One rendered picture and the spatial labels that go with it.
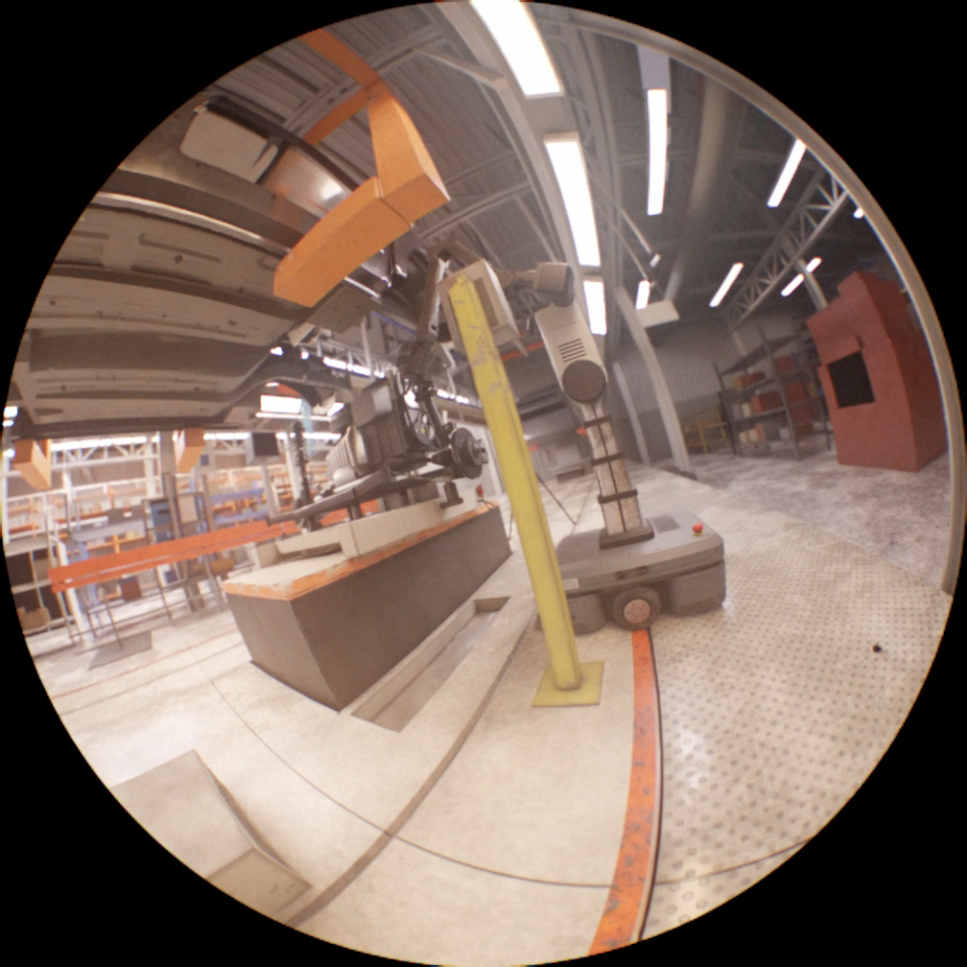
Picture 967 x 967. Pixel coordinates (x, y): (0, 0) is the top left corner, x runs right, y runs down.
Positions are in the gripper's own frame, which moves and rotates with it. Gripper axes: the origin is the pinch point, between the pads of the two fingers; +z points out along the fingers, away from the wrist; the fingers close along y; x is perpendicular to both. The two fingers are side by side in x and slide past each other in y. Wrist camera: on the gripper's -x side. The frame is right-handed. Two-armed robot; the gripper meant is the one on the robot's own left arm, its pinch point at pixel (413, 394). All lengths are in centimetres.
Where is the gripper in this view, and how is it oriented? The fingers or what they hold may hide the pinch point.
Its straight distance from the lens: 117.6
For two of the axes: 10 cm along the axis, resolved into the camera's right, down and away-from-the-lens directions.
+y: -4.1, 1.1, -9.1
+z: -2.0, 9.6, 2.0
